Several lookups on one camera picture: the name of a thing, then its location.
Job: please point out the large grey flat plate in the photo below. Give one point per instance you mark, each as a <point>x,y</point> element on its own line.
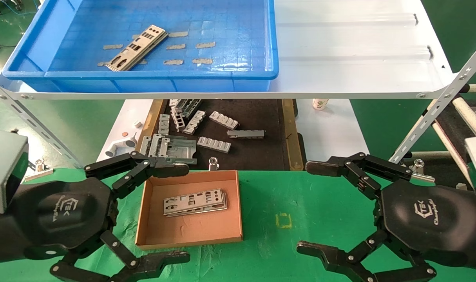
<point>183,148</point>

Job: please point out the white paper cup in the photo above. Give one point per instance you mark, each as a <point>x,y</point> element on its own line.
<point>320,103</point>

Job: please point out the white pipe fitting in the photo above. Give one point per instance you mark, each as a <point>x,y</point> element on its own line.
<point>122,145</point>

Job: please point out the grey slotted metal part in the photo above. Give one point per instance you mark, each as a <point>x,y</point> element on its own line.
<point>164,124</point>

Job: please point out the brown cardboard box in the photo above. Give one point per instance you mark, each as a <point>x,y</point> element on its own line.
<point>190,231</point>

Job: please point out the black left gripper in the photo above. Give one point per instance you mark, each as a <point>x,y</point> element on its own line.
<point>61,211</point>

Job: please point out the grey metal bracket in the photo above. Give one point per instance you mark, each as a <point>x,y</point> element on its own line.
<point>158,144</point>
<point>144,144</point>

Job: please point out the grey ladder shaped part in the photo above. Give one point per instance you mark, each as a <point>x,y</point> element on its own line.
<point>178,118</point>

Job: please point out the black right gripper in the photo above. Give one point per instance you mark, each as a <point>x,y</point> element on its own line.
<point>433,219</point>

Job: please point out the grey perforated angle bar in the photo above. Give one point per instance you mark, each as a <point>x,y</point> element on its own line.
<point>34,123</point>
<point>437,105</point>

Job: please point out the grey ribbed metal part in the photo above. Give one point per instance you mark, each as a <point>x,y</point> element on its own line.
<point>194,122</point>
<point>214,144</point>
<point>224,120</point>

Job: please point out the black mat wooden frame tray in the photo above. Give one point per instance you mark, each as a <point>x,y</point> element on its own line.
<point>257,156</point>

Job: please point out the blue plastic tray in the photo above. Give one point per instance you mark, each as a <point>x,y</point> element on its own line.
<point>230,39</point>

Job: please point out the small grey metal part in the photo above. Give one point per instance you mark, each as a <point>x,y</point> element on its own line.
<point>174,102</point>

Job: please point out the green table cloth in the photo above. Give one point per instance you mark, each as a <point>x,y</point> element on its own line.
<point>277,188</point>

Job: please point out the dark grey metal bar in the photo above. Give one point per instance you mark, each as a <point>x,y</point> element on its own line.
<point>245,134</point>

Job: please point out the silver metal IO shield plate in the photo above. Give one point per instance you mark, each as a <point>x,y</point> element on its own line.
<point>225,206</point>
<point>140,46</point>
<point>190,202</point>

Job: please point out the grey metal bracket part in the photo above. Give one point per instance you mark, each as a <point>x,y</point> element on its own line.
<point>190,106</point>

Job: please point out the long white rod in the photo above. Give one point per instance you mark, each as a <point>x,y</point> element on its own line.
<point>449,149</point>

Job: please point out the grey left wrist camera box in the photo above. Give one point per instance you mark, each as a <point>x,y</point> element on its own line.
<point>4,168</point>

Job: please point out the white metal shelf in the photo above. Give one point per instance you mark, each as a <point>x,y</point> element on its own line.
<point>347,58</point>

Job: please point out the silver binder clip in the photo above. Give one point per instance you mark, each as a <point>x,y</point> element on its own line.
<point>420,170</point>
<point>40,168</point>
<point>213,162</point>

